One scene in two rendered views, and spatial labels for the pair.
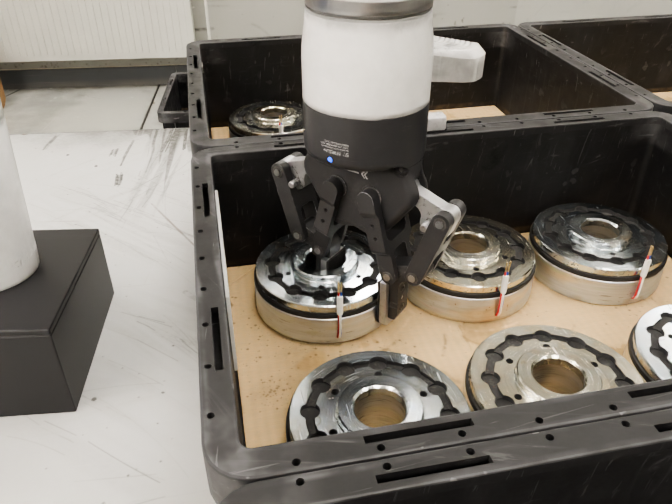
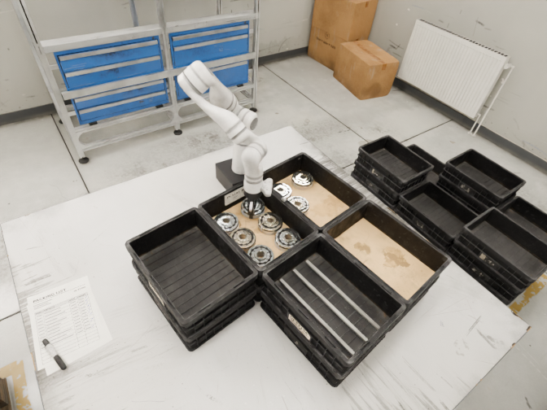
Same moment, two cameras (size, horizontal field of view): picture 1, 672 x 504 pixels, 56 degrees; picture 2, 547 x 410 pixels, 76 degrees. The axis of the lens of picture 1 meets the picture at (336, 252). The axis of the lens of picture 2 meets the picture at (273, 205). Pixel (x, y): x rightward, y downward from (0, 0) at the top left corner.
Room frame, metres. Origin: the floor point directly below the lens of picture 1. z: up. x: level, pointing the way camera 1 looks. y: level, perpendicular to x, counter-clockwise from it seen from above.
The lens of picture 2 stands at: (-0.13, -0.91, 1.96)
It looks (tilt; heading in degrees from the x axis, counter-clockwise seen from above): 46 degrees down; 56
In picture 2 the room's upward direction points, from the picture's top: 6 degrees clockwise
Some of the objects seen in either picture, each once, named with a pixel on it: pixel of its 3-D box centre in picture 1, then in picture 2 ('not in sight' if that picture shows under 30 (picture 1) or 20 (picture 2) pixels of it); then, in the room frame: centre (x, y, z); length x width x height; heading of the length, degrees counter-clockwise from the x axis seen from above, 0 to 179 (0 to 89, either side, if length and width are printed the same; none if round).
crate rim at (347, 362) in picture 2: not in sight; (332, 290); (0.41, -0.51, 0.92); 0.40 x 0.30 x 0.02; 102
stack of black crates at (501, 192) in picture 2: not in sight; (469, 196); (1.97, -0.13, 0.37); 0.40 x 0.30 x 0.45; 96
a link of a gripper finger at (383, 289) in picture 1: (389, 297); not in sight; (0.35, -0.04, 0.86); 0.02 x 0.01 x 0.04; 146
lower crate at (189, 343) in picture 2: not in sight; (194, 283); (0.04, -0.18, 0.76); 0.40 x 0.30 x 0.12; 102
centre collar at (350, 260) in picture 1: (324, 261); not in sight; (0.38, 0.01, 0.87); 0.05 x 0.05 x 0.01
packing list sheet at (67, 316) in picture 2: not in sight; (65, 320); (-0.42, -0.08, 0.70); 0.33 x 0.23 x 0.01; 96
